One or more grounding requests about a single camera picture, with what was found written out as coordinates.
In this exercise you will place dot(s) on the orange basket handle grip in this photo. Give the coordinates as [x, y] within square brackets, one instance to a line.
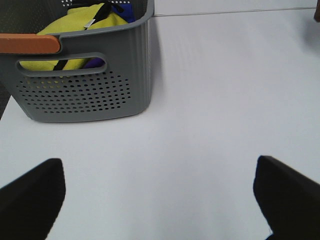
[16, 43]

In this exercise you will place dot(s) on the blue purple towel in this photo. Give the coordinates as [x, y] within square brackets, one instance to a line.
[128, 15]

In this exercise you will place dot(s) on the grey perforated plastic basket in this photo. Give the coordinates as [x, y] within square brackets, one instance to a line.
[120, 88]

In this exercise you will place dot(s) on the yellow towel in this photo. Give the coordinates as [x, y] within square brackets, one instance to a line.
[80, 17]

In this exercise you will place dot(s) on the folded brown towel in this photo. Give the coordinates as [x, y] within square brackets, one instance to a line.
[317, 13]

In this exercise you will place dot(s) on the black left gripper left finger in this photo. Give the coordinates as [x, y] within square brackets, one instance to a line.
[30, 204]

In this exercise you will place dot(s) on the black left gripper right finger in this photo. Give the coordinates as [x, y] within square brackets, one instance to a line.
[288, 200]

